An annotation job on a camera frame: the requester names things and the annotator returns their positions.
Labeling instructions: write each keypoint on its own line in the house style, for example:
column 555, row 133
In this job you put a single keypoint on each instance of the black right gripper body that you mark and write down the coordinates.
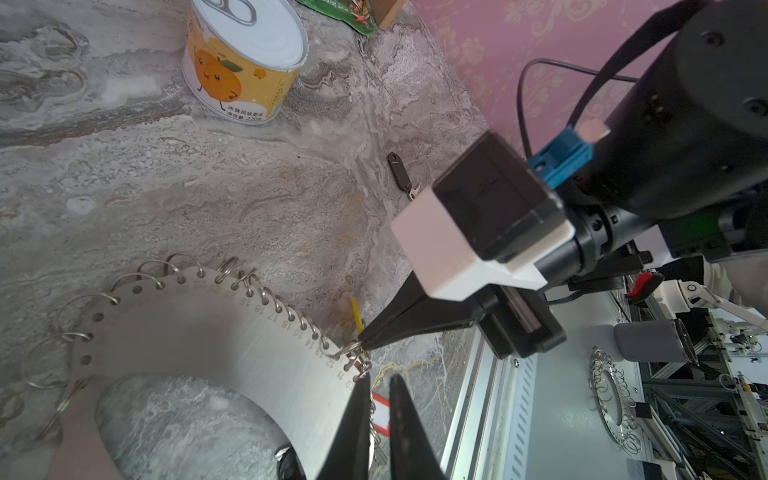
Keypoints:
column 520, row 322

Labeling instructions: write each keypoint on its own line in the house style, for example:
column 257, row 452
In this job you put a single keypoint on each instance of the yellow key tag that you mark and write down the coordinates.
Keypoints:
column 356, row 315

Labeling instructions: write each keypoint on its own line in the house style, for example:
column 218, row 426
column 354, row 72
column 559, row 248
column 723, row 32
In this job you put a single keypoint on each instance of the aluminium front rail base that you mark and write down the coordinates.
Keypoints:
column 489, row 436

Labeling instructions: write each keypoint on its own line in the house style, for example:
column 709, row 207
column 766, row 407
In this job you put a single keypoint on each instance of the green orange food packet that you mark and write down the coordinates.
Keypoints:
column 355, row 13

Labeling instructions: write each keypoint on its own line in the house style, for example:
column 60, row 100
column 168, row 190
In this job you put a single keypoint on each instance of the red key tag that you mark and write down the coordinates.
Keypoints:
column 381, row 415

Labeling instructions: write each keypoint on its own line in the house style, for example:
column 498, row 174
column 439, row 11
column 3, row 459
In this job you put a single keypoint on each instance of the black key tag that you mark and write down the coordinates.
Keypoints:
column 401, row 176

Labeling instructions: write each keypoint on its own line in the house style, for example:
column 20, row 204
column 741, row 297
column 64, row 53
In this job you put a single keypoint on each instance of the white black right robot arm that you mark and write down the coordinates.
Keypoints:
column 671, row 134

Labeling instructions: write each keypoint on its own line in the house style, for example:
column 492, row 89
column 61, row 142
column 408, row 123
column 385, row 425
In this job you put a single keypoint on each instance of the wooden two-tier shelf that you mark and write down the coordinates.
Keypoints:
column 386, row 11

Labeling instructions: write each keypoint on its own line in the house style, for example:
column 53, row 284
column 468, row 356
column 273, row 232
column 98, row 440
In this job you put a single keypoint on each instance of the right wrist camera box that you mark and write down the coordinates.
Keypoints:
column 492, row 215

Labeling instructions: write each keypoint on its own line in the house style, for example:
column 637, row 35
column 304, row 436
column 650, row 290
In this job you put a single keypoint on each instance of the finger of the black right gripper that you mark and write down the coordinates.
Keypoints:
column 412, row 312

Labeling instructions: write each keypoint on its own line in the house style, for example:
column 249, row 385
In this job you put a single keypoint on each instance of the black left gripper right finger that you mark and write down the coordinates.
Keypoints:
column 410, row 452

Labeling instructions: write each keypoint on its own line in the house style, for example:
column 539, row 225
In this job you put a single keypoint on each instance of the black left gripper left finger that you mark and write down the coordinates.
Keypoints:
column 348, row 457

